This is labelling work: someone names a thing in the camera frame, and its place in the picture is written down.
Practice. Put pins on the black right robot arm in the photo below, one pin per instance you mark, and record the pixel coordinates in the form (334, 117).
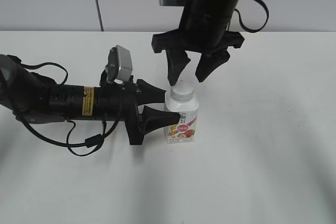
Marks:
(202, 29)

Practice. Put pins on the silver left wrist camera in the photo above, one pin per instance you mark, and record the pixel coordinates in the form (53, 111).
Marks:
(119, 66)

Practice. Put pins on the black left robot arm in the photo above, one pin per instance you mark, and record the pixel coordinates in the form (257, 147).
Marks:
(40, 100)

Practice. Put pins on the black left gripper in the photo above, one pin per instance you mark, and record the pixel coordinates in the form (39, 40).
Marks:
(118, 102)

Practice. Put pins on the white plastic bottle cap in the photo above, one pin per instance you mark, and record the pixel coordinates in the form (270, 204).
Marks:
(182, 91)

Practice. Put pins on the white strawberry yogurt bottle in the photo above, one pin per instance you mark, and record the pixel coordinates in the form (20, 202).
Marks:
(185, 129)

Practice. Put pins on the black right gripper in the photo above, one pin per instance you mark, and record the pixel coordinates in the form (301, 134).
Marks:
(177, 42)

